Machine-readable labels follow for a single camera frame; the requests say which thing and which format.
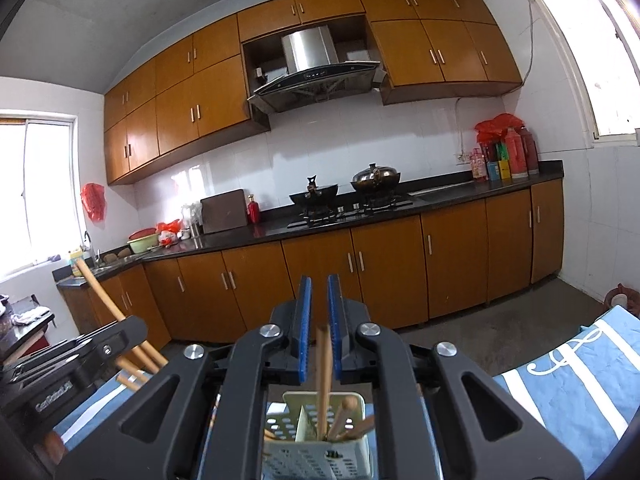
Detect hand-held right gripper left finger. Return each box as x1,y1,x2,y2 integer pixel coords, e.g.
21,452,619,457
55,274,315,480

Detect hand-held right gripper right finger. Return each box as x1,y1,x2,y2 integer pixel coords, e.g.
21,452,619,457
326,272,586,480

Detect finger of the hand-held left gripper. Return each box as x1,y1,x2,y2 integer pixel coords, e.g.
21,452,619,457
65,316,149,386

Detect green plastic utensil basket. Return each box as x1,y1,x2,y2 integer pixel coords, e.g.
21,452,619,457
262,391,372,480

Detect person's left hand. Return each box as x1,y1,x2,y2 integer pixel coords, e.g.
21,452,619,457
42,431,67,467

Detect dark side table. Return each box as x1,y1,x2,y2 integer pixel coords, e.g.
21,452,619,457
0,295,56,366

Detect white cloth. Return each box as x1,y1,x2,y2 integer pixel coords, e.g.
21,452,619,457
12,307,51,326

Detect steel sink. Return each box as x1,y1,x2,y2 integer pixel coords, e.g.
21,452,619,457
92,252,146,273

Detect metal faucet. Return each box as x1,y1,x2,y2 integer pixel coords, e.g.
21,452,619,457
82,231,101,268

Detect green basin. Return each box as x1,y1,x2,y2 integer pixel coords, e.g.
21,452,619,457
127,235,161,254

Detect black gas stove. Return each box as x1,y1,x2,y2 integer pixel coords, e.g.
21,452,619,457
287,195,416,228

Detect small red plastic bag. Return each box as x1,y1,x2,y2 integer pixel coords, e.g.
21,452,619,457
156,220,182,247

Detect black wok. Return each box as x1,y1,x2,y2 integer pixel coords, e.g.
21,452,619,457
289,174,340,208

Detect wooden base cabinets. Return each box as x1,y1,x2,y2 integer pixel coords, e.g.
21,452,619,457
57,180,566,346

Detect hanging red plastic bag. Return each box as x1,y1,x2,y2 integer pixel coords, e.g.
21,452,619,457
80,182,107,222

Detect white jars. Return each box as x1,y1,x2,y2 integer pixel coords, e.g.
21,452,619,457
180,202,203,240

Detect wok with lid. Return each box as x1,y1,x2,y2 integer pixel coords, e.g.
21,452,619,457
350,162,402,195

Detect small sliding window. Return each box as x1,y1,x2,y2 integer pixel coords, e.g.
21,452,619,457
0,110,80,281

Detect black kitchen countertop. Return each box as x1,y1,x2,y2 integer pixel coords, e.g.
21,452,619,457
52,160,563,286

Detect blue white striped tablecloth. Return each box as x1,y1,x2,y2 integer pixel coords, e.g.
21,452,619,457
50,305,640,480

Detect large red plastic bag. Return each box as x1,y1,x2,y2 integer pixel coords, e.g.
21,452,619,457
474,113,525,145

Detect dark red thermos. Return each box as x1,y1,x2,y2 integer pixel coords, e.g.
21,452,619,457
522,127,541,175

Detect steel range hood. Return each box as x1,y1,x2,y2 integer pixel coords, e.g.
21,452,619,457
247,27,388,113

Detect brown ceramic pot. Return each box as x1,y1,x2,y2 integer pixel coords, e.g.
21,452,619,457
602,282,640,318

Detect large bright window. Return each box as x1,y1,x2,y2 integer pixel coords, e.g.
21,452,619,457
515,0,640,147

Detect wooden wall cabinets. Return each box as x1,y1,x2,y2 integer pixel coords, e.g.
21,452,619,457
102,0,523,186

